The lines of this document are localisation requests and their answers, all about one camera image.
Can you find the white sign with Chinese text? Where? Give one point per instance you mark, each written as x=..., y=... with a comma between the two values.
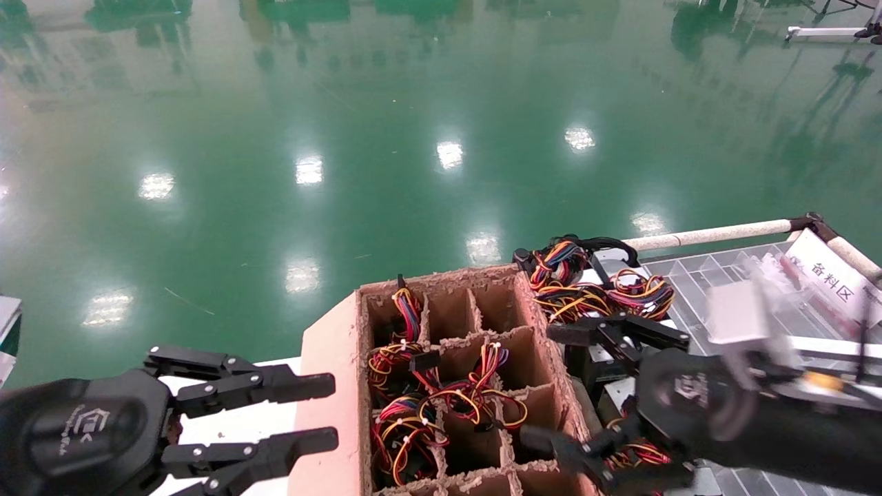
x=827, y=275

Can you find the white frame pipe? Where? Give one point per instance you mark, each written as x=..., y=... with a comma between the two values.
x=858, y=258
x=716, y=233

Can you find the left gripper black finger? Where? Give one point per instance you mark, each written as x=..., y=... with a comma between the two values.
x=275, y=451
x=275, y=386

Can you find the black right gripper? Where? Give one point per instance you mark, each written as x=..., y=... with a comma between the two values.
x=689, y=396

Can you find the black pipe connector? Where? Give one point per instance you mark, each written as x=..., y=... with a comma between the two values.
x=813, y=224

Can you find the white grey edge object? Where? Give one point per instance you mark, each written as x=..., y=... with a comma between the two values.
x=8, y=324

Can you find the cardboard box with dividers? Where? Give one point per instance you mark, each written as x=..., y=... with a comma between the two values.
x=331, y=413

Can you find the black floor foot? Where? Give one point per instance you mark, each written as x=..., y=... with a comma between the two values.
x=874, y=31

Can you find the white floor frame bar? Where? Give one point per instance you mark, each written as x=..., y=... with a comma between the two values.
x=820, y=32

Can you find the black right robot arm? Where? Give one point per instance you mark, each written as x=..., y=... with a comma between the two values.
x=813, y=441

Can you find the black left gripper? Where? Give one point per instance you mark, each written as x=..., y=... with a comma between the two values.
x=69, y=434

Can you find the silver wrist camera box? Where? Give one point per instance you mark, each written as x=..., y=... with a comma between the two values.
x=741, y=313

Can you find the clear plastic parts bag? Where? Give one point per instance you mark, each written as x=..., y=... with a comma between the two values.
x=792, y=272

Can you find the clear plastic organizer tray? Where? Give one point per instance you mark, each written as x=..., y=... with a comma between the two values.
x=696, y=289

